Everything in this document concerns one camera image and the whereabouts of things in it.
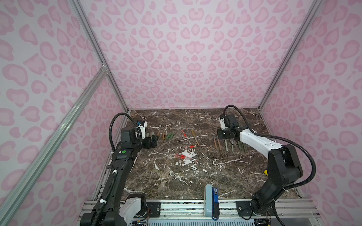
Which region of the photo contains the blue grey camera mount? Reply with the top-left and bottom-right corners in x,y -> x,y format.
204,184 -> 220,221

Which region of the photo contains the red gel pen pair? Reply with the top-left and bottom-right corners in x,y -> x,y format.
175,155 -> 197,162
175,153 -> 197,162

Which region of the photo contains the green pen long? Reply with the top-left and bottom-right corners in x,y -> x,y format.
238,142 -> 243,152

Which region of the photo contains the aluminium frame corner post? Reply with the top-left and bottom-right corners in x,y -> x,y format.
258,0 -> 324,111
69,0 -> 129,112

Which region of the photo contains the aluminium frame corner post right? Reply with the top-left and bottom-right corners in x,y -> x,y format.
258,0 -> 324,111

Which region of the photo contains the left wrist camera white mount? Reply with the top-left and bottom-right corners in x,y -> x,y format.
136,121 -> 147,139

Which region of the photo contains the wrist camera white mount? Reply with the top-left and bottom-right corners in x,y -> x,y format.
136,121 -> 147,139
218,117 -> 227,130

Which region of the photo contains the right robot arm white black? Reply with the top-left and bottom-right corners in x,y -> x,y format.
217,105 -> 317,226

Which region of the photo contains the single red gel pen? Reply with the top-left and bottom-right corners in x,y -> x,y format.
185,145 -> 207,149

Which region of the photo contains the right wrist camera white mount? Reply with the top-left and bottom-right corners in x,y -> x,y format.
218,117 -> 227,130

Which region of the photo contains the brown pen cluster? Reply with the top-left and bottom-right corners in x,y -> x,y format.
191,130 -> 199,145

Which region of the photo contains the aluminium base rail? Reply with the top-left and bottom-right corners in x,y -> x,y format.
76,197 -> 323,226

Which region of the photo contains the aluminium diagonal frame bar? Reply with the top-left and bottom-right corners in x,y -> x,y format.
1,68 -> 108,226

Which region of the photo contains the red gel pen pair lower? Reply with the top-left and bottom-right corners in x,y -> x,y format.
175,155 -> 197,162

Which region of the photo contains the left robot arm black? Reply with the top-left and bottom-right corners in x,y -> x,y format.
80,113 -> 159,226

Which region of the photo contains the aluminium frame corner post left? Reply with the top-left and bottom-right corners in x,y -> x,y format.
69,0 -> 129,112

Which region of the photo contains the red gel pen pair upper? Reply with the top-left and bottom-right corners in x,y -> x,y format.
175,153 -> 197,162

